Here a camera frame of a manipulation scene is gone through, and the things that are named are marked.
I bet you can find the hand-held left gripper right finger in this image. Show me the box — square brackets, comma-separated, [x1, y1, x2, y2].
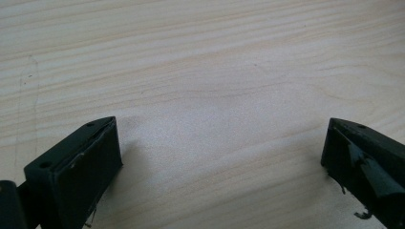
[320, 117, 405, 229]

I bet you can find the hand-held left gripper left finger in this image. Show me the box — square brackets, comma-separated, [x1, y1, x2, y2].
[23, 115, 124, 229]

